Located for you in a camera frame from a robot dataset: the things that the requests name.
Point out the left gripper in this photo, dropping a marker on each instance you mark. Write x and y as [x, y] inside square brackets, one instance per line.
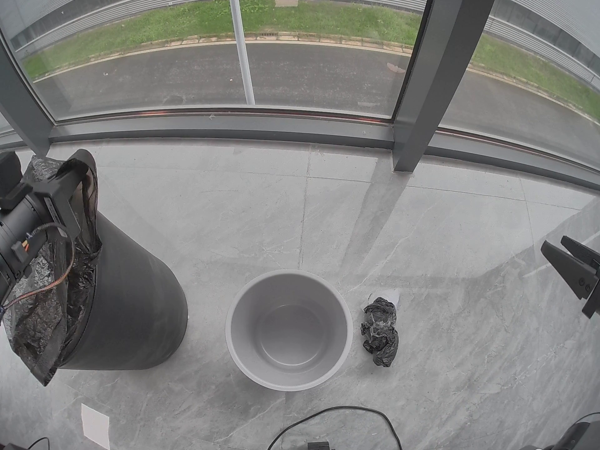
[28, 232]

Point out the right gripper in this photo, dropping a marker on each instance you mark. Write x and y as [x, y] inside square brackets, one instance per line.
[594, 300]

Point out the black plastic bag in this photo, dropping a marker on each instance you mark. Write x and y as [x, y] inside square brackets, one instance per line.
[42, 317]

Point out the black plastic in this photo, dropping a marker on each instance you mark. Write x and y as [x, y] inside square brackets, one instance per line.
[380, 335]

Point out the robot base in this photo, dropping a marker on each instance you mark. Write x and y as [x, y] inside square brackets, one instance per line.
[318, 446]

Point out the white trash bin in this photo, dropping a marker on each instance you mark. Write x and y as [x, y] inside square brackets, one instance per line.
[286, 331]

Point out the window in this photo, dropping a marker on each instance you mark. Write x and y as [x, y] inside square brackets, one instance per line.
[450, 63]

